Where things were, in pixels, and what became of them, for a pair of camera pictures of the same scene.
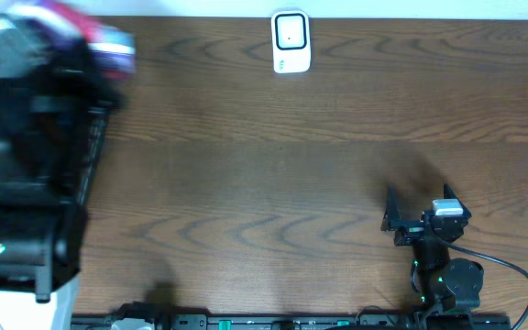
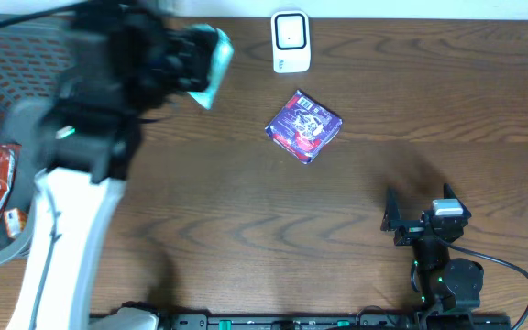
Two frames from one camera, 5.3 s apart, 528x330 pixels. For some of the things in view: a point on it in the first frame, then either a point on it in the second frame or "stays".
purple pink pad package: [112, 49] → [302, 127]
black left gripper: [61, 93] → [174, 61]
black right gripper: [416, 227] stays
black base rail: [305, 323] stays
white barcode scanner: [291, 41] stays
